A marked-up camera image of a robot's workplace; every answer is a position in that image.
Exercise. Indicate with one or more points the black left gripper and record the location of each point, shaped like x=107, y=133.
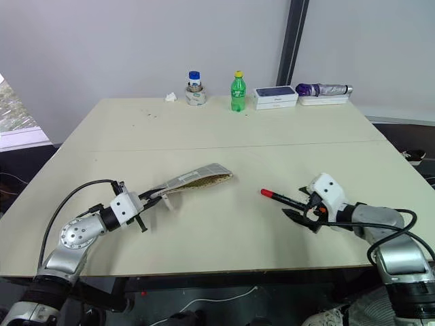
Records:
x=141, y=203

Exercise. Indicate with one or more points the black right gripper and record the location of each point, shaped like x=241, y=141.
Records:
x=314, y=212

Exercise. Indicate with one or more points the black marker with red cap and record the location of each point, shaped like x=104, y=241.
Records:
x=272, y=194

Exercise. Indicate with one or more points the grid pattern zip pouch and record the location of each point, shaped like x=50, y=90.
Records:
x=204, y=175

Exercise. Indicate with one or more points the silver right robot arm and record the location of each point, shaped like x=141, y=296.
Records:
x=401, y=251

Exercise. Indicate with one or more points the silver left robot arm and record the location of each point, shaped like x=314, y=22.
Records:
x=76, y=234

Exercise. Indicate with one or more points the crumpled white tissue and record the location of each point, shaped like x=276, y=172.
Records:
x=171, y=97

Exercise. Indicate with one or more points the long white tray box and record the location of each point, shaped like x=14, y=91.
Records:
x=324, y=100

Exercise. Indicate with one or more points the white tape roll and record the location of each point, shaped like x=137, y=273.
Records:
x=196, y=96

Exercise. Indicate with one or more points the white box with blue lid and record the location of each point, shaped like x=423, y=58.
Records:
x=275, y=92

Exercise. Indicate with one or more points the white mesh shoe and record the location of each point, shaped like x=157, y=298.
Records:
x=324, y=316

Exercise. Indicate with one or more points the purple capped clear bottle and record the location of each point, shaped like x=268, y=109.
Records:
x=323, y=89

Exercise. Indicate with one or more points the black and white sneaker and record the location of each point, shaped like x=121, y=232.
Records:
x=414, y=157

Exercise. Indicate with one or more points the white bottle with blue cap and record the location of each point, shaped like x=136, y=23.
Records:
x=193, y=79

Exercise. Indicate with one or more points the green soda bottle yellow cap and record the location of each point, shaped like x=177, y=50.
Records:
x=238, y=91

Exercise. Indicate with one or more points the window with white sill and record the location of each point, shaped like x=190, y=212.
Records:
x=17, y=115

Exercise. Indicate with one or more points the dark vertical pillar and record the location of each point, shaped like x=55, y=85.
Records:
x=292, y=42

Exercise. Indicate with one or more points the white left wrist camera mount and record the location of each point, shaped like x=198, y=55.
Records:
x=124, y=205

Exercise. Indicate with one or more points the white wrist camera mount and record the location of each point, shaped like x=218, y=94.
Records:
x=328, y=190
x=124, y=205

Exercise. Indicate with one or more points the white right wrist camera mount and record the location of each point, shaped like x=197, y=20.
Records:
x=328, y=190

